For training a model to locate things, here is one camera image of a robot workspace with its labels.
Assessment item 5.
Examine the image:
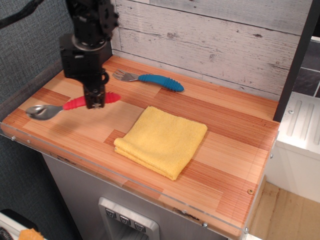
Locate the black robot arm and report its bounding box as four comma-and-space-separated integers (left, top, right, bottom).
59, 0, 119, 109

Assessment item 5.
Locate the grey toy fridge cabinet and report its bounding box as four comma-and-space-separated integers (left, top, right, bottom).
43, 155, 224, 240

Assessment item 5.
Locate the blue handled metal fork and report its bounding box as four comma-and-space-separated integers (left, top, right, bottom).
112, 69, 185, 92

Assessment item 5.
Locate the silver dispenser button panel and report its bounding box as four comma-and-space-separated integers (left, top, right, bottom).
98, 197, 160, 240

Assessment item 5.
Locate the clear acrylic table edge guard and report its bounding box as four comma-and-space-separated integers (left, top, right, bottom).
1, 120, 279, 240

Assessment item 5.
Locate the dark grey right post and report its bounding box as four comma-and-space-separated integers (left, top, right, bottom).
273, 0, 320, 123

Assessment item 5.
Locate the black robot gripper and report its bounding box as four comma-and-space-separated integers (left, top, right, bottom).
59, 33, 109, 109

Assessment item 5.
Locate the dark grey left post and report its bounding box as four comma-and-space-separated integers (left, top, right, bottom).
100, 37, 113, 65

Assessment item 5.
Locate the yellow folded cloth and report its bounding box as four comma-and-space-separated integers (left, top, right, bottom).
114, 106, 208, 181

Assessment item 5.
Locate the white toy sink unit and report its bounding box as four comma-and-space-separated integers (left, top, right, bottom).
263, 36, 320, 203

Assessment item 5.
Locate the dark grey post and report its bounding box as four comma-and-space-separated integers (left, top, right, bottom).
100, 37, 113, 65
273, 0, 320, 123

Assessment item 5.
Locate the red handled metal spoon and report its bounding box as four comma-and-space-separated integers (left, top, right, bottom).
25, 92, 121, 121

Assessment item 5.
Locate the orange object at corner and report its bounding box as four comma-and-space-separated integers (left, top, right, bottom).
18, 228, 45, 240

